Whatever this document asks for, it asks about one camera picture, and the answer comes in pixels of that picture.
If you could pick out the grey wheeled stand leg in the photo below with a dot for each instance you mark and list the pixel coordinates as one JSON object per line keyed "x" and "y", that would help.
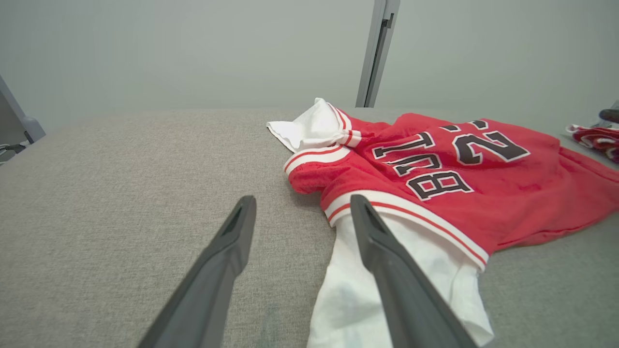
{"x": 17, "y": 125}

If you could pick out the grey metal wall post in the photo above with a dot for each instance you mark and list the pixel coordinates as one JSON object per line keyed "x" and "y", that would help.
{"x": 375, "y": 53}

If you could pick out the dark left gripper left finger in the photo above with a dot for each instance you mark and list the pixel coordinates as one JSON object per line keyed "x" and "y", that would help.
{"x": 208, "y": 290}

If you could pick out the red basketball jersey white sleeves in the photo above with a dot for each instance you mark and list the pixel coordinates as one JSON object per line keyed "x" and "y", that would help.
{"x": 483, "y": 193}

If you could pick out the red shorts white stripe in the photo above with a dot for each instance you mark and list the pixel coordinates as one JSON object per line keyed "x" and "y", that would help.
{"x": 599, "y": 140}

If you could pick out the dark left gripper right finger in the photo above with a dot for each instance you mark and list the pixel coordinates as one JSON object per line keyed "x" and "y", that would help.
{"x": 406, "y": 295}

